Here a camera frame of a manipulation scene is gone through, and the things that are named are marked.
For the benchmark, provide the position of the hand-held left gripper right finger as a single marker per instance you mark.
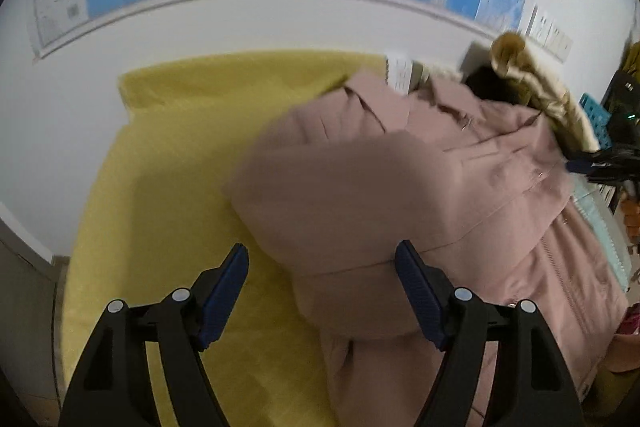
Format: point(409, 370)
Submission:
point(420, 297)

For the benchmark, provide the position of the pink jacket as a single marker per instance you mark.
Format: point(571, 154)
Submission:
point(400, 187)

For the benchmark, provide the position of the cream garment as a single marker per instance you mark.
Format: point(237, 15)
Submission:
point(540, 92)

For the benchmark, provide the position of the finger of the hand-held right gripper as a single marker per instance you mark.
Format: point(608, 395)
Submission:
point(577, 165)
point(615, 178)

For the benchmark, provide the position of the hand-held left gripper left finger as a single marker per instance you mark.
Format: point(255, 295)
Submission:
point(222, 302)

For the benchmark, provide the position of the black garment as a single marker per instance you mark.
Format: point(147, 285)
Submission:
point(492, 84)

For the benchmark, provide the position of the patchwork print bed sheet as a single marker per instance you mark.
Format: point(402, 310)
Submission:
point(165, 187)

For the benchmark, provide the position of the grey wardrobe door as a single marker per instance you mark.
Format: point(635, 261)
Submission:
point(25, 297)

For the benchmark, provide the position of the yellow hanging garment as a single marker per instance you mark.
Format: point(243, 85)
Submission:
point(634, 57)

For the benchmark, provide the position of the white wall socket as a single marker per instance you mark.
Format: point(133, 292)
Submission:
point(547, 33)

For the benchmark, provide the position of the white wall switch plate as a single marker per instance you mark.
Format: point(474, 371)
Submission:
point(562, 45)

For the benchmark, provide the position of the blue perforated plastic basket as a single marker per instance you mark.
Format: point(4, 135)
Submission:
point(595, 117)

